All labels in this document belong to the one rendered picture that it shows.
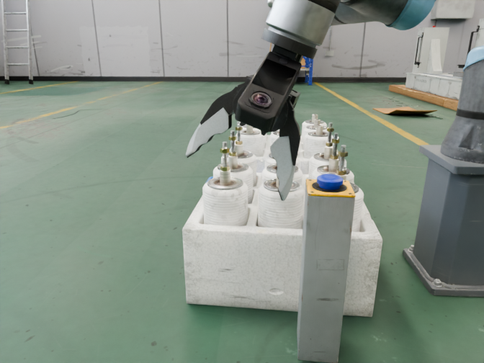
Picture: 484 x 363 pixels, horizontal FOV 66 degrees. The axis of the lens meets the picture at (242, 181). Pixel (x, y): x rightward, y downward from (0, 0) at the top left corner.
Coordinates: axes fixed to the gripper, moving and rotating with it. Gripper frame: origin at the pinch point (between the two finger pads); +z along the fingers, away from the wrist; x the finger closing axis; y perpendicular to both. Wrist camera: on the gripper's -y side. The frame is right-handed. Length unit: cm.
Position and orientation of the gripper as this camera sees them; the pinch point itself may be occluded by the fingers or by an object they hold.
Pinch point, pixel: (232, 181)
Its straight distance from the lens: 52.4
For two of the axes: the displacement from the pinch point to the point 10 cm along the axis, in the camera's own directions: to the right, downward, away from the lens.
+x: -9.1, -4.1, 1.0
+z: -3.5, 8.6, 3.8
